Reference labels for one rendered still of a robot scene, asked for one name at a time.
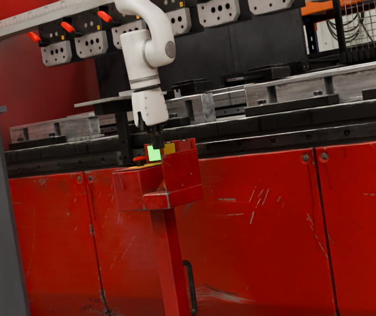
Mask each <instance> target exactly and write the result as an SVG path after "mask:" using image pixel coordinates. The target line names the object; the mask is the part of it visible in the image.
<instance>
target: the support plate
mask: <svg viewBox="0 0 376 316"><path fill-rule="evenodd" d="M130 99H132V95H127V96H121V97H110V98H104V99H100V100H94V101H90V102H84V103H78V104H74V107H84V106H89V105H93V104H96V103H104V102H114V101H120V100H130Z"/></svg>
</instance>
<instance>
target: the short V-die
mask: <svg viewBox="0 0 376 316"><path fill-rule="evenodd" d="M166 93H167V94H165V95H163V97H164V100H171V99H174V98H181V93H180V89H179V90H170V91H167V92H166Z"/></svg>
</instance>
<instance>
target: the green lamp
mask: <svg viewBox="0 0 376 316"><path fill-rule="evenodd" d="M148 153H149V161H156V160H161V157H160V152H159V149H158V150H153V146H148Z"/></svg>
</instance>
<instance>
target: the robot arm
mask: <svg viewBox="0 0 376 316"><path fill-rule="evenodd" d="M114 2H115V6H116V8H117V10H118V12H120V13H122V14H126V15H136V16H140V17H141V18H142V19H143V20H145V22H146V23H147V25H148V26H149V30H150V32H151V36H150V32H149V30H148V29H140V30H135V31H130V32H127V33H124V34H122V35H120V40H121V45H122V50H123V54H124V59H125V62H126V68H127V74H128V77H129V83H130V86H131V89H135V91H133V93H132V109H133V114H134V121H135V124H136V127H140V128H141V132H147V133H148V136H150V137H151V142H152V146H153V150H158V149H163V148H165V146H164V140H163V135H162V134H163V128H164V127H165V126H166V125H167V124H168V122H167V120H168V110H167V107H166V102H165V100H164V97H163V93H162V91H161V88H160V87H159V86H157V84H159V83H160V80H159V74H158V67H159V66H164V65H168V64H170V63H172V62H173V61H174V59H175V56H176V47H175V39H174V36H173V30H172V27H171V23H170V21H169V19H168V17H167V15H165V13H164V12H163V11H162V10H161V9H160V8H159V7H157V6H156V5H155V4H153V3H152V2H151V1H149V0H114ZM151 38H152V39H151Z"/></svg>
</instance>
